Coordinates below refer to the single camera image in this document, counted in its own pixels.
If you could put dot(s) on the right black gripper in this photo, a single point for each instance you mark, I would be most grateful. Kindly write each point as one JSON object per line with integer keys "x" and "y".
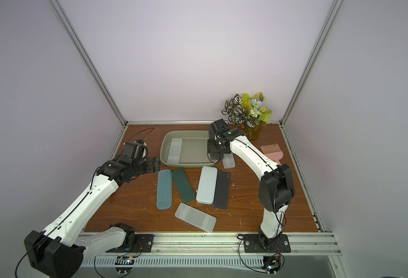
{"x": 216, "y": 152}

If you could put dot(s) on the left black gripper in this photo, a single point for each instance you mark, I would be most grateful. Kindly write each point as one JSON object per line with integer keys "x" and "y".
{"x": 151, "y": 167}

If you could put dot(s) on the translucent pencil case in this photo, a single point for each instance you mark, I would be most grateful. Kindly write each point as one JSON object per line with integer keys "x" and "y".
{"x": 175, "y": 151}
{"x": 196, "y": 218}
{"x": 228, "y": 161}

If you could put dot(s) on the teal silicone pencil case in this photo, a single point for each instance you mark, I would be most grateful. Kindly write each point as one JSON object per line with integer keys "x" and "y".
{"x": 164, "y": 190}

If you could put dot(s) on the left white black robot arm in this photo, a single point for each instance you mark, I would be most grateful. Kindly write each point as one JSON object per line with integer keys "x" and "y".
{"x": 57, "y": 251}

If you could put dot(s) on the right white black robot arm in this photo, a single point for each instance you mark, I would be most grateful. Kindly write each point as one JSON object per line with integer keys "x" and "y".
{"x": 276, "y": 189}

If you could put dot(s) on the grey-green plastic storage box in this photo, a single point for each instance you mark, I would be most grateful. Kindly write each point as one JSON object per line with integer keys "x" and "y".
{"x": 194, "y": 148}

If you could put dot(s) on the white light-blue pencil case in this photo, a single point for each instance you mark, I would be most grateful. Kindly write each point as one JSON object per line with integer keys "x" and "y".
{"x": 207, "y": 184}

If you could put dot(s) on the dark grey pencil case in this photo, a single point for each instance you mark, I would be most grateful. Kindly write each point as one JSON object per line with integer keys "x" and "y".
{"x": 221, "y": 195}

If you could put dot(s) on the dark green pencil case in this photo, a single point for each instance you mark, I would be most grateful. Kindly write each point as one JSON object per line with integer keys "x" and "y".
{"x": 183, "y": 185}

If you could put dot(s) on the translucent pencil case front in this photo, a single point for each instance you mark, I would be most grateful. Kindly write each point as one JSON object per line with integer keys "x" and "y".
{"x": 196, "y": 218}

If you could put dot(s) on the artificial plant in vase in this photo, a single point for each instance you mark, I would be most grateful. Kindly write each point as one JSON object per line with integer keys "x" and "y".
{"x": 248, "y": 113}

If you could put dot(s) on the pink comb brush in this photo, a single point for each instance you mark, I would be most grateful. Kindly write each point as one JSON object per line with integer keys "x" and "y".
{"x": 273, "y": 152}

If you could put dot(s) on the left circuit board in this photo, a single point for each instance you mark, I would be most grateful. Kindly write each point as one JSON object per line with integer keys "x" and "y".
{"x": 123, "y": 265}

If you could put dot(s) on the circuit board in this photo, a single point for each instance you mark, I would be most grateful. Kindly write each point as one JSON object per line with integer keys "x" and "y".
{"x": 123, "y": 265}
{"x": 272, "y": 264}

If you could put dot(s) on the right circuit board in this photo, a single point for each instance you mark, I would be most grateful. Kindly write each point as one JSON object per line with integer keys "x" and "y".
{"x": 272, "y": 264}

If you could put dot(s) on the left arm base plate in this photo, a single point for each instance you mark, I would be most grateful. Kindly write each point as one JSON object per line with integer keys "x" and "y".
{"x": 142, "y": 243}

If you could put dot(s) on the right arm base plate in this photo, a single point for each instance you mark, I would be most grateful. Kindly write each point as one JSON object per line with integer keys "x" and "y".
{"x": 258, "y": 243}

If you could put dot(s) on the aluminium front rail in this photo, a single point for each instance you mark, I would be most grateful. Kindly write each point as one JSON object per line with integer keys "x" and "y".
{"x": 229, "y": 243}

